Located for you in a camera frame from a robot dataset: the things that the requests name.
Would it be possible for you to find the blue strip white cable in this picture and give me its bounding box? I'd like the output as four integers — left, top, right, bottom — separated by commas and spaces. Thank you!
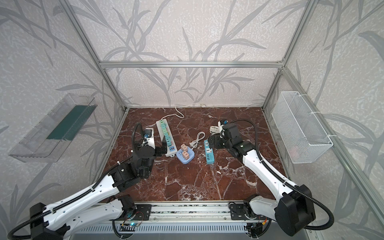
188, 131, 206, 149

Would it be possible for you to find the clear plastic wall tray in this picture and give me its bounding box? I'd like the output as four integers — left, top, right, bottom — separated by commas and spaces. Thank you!
9, 94, 97, 163

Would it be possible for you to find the aluminium front rail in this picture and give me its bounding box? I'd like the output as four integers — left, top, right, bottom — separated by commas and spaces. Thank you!
62, 201, 316, 224

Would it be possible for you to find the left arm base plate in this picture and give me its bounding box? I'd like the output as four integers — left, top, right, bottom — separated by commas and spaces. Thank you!
119, 204, 152, 221

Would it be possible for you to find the pink plug cube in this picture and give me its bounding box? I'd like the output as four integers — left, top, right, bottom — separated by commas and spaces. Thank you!
182, 151, 190, 160
181, 144, 188, 152

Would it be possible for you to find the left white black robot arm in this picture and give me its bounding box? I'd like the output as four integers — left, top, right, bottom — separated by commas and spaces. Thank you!
7, 120, 173, 240

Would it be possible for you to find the white power strip cable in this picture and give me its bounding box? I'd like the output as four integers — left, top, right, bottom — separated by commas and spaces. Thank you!
160, 103, 208, 121

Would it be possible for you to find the long white pastel power strip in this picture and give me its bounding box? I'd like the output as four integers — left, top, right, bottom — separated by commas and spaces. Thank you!
156, 119, 178, 157

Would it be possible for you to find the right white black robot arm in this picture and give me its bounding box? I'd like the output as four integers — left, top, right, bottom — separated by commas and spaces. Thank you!
208, 120, 335, 236

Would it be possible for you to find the teal power strip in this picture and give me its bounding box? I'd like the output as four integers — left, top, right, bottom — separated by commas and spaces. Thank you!
204, 140, 215, 165

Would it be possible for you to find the white wire mesh basket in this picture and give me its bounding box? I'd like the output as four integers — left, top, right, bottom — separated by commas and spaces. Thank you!
272, 91, 333, 164

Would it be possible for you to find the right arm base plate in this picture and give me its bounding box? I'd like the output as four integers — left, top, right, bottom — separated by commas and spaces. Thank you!
228, 195, 266, 221

